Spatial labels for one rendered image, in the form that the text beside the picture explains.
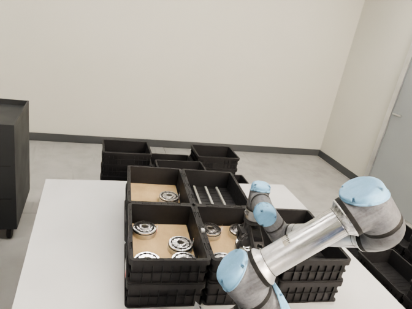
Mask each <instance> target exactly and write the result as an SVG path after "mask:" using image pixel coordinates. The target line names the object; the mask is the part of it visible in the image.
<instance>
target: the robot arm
mask: <svg viewBox="0 0 412 309"><path fill-rule="evenodd" d="M270 189H271V187H270V185H269V184H268V183H266V182H264V181H259V180H257V181H254V182H252V184H251V188H250V193H249V196H248V201H247V204H246V209H245V211H244V212H245V214H244V219H243V220H244V223H242V224H238V226H237V231H236V236H237V239H238V242H237V244H236V246H235V249H234V250H232V251H231V252H229V253H228V254H227V255H225V257H224V258H223V259H222V261H221V262H220V265H219V266H218V270H217V273H216V277H217V280H218V282H219V284H220V285H221V286H222V287H223V290H224V291H225V292H227V293H228V294H229V295H230V297H231V298H232V299H233V300H234V302H235V303H236V305H235V306H234V307H232V308H230V309H290V307H289V304H288V303H287V301H286V299H285V298H284V295H283V294H282V293H281V291H280V289H279V287H278V286H277V284H276V283H275V278H276V276H278V275H279V274H281V273H283V272H285V271H287V270H288V269H290V268H291V267H293V266H295V265H297V264H299V263H300V262H302V261H304V260H306V259H308V258H309V257H311V256H312V255H314V254H316V253H318V252H320V251H321V250H323V249H325V248H327V247H328V246H331V247H346V248H359V249H360V250H361V251H363V252H379V251H385V250H388V249H390V248H393V247H395V246H396V245H397V244H398V243H400V241H401V240H402V238H403V237H404V235H405V231H406V224H405V220H404V218H403V216H402V214H401V213H400V211H399V209H398V208H397V206H396V204H395V202H394V200H393V198H392V197H391V194H390V191H389V190H388V189H387V188H386V187H385V185H384V183H383V182H382V181H381V180H379V179H378V178H375V177H365V176H364V177H357V178H353V179H351V180H349V181H347V182H346V183H344V184H343V185H342V186H341V188H340V189H339V197H338V198H336V199H334V200H333V203H332V207H331V208H330V209H328V210H327V211H325V212H323V213H322V214H320V215H318V216H317V217H315V218H313V219H311V220H310V221H308V222H306V223H305V224H286V223H285V221H284V220H283V219H282V217H281V216H280V214H279V213H278V212H277V210H276V209H275V207H274V206H273V204H272V202H271V200H270V197H269V194H270ZM260 225H261V226H263V228H264V229H265V230H266V231H267V233H268V234H269V236H270V237H271V238H272V240H273V243H271V244H269V245H267V246H266V247H265V246H264V241H263V238H262V232H261V227H260ZM247 246H248V247H249V251H247V252H246V251H245V249H244V247H245V248H246V247H247Z"/></svg>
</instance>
